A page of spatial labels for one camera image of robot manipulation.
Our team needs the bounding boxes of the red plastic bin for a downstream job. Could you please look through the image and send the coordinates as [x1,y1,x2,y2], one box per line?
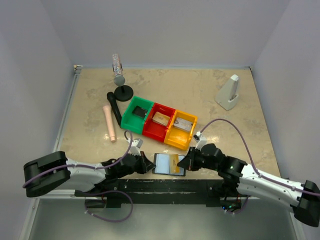
[142,102,176,142]

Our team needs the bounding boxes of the yellow plastic bin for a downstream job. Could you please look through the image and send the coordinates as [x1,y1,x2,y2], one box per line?
[164,110,198,151]

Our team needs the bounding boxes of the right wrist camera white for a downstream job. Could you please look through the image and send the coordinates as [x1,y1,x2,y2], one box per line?
[193,131,207,150]

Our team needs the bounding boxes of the glitter tube on black stand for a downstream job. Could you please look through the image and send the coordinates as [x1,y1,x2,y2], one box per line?
[112,53,134,102]

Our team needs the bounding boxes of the gold VIP card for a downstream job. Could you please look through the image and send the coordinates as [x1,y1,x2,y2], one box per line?
[169,154,180,174]

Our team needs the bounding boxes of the gold cards in red bin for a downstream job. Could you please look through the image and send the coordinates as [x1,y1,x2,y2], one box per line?
[152,111,170,126]

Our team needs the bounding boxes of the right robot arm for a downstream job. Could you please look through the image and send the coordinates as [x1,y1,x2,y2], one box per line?
[177,143,320,228]

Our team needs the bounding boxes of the silver cards in yellow bin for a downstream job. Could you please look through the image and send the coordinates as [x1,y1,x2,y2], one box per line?
[173,117,193,132]

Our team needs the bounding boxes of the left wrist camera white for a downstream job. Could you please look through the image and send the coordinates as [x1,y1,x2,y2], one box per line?
[129,138,144,156]

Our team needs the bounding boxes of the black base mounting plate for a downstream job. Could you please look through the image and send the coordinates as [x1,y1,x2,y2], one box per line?
[74,179,240,208]

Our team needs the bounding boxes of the green plastic bin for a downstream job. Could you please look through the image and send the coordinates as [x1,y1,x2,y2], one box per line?
[120,96,154,135]

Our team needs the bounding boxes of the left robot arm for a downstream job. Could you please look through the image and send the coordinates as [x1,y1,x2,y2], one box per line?
[23,151,156,198]

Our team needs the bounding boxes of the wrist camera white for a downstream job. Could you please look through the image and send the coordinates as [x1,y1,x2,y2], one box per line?
[193,131,207,150]
[129,138,144,156]

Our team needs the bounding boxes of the pink cylinder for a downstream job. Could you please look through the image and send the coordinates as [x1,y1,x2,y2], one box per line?
[102,105,117,143]

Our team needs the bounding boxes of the white wedge stand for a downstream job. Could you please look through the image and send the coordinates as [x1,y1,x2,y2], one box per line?
[214,74,240,111]

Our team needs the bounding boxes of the black leather card holder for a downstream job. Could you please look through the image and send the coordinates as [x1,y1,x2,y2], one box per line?
[152,153,186,177]

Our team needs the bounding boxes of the black bin handle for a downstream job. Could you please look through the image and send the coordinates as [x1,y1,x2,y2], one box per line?
[106,91,122,125]

